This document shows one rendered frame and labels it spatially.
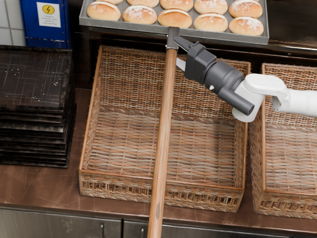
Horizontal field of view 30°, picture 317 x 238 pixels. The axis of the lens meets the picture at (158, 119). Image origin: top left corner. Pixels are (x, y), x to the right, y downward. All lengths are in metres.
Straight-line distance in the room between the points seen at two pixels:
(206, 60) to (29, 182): 0.85
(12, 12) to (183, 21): 0.70
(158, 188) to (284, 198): 0.75
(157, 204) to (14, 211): 0.90
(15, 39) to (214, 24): 0.84
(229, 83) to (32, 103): 0.68
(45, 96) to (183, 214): 0.62
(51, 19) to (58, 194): 0.60
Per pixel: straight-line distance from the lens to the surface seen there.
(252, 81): 1.54
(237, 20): 1.74
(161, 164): 1.40
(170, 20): 1.72
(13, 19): 2.19
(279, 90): 1.56
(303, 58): 2.22
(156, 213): 1.33
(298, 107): 1.62
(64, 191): 2.10
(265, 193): 1.99
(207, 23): 1.72
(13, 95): 1.96
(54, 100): 1.93
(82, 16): 1.77
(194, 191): 1.98
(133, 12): 1.72
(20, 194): 2.11
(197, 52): 1.60
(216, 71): 1.58
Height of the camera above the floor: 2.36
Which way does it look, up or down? 51 degrees down
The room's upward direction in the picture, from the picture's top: 6 degrees clockwise
